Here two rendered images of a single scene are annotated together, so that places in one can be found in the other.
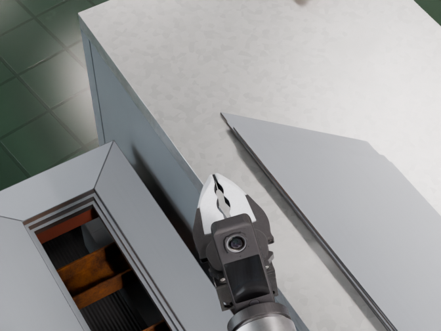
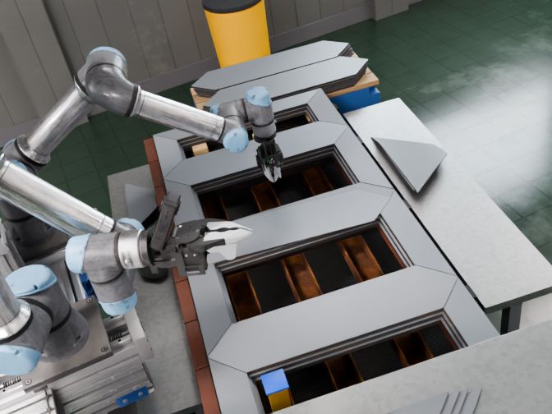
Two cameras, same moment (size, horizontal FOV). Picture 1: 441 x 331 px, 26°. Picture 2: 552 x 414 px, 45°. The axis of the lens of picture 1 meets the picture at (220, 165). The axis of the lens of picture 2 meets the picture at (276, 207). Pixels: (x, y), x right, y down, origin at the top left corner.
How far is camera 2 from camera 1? 1.42 m
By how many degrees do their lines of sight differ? 72
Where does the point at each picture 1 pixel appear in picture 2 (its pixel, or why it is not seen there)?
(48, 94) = not seen: outside the picture
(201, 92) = (508, 378)
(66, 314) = (363, 329)
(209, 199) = (230, 225)
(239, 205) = (218, 235)
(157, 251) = not seen: hidden behind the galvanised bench
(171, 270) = not seen: hidden behind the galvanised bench
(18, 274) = (398, 305)
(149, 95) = (505, 341)
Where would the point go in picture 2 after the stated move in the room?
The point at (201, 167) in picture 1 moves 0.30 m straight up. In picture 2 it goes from (423, 368) to (421, 271)
